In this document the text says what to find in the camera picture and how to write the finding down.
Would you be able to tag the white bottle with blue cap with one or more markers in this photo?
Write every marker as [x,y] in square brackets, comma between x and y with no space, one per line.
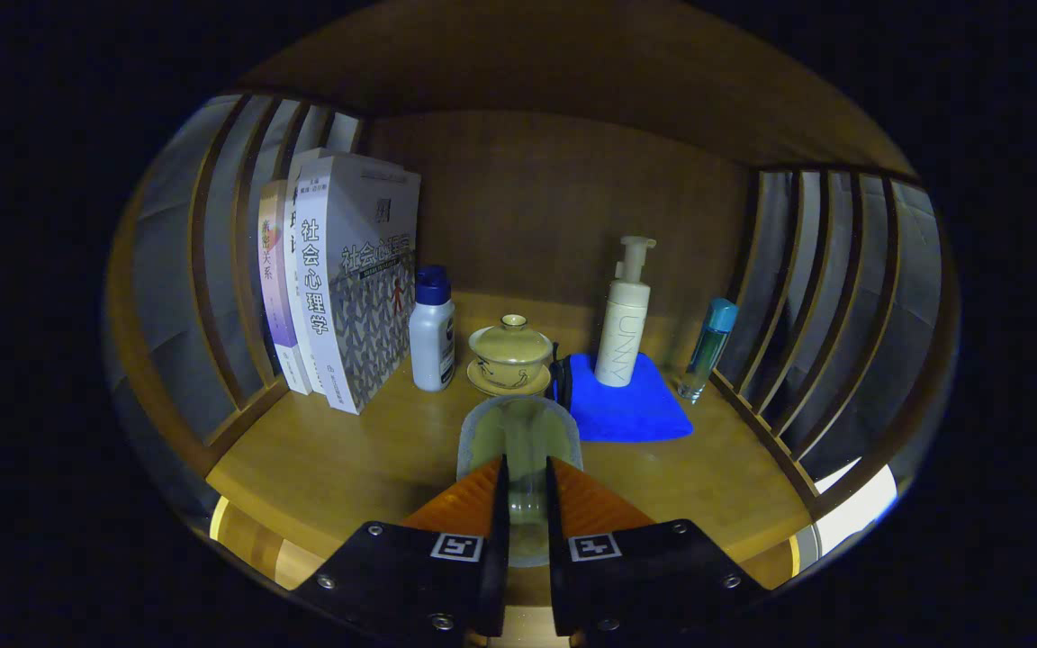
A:
[432,342]

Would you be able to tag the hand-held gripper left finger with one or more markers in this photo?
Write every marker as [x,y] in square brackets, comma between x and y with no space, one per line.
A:
[499,576]

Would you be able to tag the yellow lidded teacup with saucer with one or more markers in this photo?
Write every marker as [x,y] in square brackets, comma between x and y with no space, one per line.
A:
[509,355]

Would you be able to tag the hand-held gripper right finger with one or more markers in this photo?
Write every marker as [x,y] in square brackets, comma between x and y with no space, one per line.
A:
[559,585]

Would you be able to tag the cream pump bottle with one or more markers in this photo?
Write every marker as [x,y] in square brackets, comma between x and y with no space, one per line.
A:
[622,333]

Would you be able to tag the blue cloth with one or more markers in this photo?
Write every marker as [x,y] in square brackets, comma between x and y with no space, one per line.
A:
[631,414]

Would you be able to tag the white drawer unit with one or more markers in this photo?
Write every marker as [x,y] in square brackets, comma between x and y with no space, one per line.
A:
[861,508]

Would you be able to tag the clear bottle with teal cap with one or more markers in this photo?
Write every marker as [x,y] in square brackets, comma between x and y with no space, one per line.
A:
[709,351]

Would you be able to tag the wooden countertop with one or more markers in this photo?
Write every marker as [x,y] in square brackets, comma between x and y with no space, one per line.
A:
[374,459]

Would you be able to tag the purple-spined book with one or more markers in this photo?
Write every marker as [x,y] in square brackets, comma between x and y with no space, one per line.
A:
[274,288]

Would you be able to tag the white book with patterned cover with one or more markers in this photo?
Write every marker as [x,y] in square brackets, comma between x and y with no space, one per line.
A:
[365,288]

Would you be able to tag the clear yellowish glass cup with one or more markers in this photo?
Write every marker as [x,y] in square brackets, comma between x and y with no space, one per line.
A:
[518,432]

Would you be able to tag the wooden cabinet with slatted sides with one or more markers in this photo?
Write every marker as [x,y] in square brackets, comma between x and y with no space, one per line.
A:
[554,198]

